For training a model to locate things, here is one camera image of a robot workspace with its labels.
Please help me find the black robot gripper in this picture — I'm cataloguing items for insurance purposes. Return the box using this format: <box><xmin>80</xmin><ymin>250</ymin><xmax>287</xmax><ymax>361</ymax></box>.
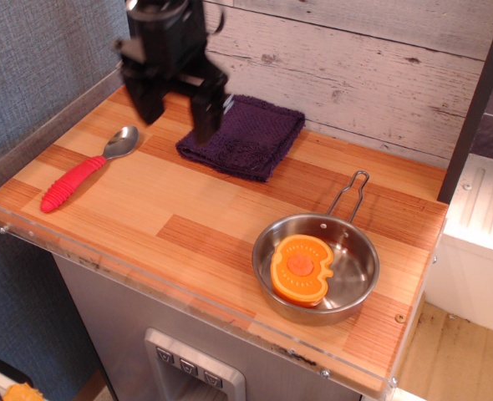
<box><xmin>114</xmin><ymin>8</ymin><xmax>234</xmax><ymax>145</ymax></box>

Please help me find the dark purple cloth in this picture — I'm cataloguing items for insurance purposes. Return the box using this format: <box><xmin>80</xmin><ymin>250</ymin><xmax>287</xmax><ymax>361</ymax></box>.
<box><xmin>176</xmin><ymin>95</ymin><xmax>305</xmax><ymax>182</ymax></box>

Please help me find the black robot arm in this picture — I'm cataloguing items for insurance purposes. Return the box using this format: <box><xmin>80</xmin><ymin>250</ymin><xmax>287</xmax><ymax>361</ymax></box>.
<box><xmin>114</xmin><ymin>1</ymin><xmax>232</xmax><ymax>145</ymax></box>

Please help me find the orange toy pumpkin slice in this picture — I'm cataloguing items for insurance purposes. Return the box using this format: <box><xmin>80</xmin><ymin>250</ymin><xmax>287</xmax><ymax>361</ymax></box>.
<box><xmin>270</xmin><ymin>234</ymin><xmax>334</xmax><ymax>307</ymax></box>

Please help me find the small steel frying pan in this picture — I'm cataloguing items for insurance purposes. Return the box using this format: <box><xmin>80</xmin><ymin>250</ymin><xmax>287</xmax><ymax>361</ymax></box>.
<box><xmin>251</xmin><ymin>170</ymin><xmax>380</xmax><ymax>327</ymax></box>

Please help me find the grey toy fridge cabinet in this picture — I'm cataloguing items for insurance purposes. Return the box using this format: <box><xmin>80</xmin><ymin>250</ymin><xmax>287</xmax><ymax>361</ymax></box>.
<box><xmin>54</xmin><ymin>256</ymin><xmax>361</xmax><ymax>400</ymax></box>

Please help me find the silver dispenser panel with buttons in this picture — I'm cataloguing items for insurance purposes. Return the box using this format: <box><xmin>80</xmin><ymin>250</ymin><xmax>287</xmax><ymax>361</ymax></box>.
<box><xmin>145</xmin><ymin>327</ymin><xmax>247</xmax><ymax>400</ymax></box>

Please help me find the clear acrylic table guard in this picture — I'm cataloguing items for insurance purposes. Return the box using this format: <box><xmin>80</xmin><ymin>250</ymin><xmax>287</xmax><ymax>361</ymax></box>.
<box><xmin>0</xmin><ymin>188</ymin><xmax>447</xmax><ymax>400</ymax></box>

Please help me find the orange object bottom left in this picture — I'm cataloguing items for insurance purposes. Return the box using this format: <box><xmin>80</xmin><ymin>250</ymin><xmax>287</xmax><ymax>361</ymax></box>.
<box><xmin>3</xmin><ymin>383</ymin><xmax>45</xmax><ymax>401</ymax></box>

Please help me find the white toy sink unit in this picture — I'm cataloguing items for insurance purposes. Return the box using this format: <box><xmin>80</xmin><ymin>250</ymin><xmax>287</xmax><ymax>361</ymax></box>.
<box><xmin>424</xmin><ymin>62</ymin><xmax>493</xmax><ymax>339</ymax></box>

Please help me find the red handled metal spoon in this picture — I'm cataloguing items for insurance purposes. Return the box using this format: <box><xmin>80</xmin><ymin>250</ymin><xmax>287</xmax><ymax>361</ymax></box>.
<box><xmin>40</xmin><ymin>125</ymin><xmax>140</xmax><ymax>213</ymax></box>

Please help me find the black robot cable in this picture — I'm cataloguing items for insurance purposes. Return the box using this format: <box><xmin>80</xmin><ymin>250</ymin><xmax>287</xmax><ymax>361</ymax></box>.
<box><xmin>204</xmin><ymin>3</ymin><xmax>226</xmax><ymax>37</ymax></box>

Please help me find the dark right shelf post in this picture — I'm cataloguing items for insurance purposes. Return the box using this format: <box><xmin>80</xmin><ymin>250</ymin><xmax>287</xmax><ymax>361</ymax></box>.
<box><xmin>437</xmin><ymin>40</ymin><xmax>493</xmax><ymax>204</ymax></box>

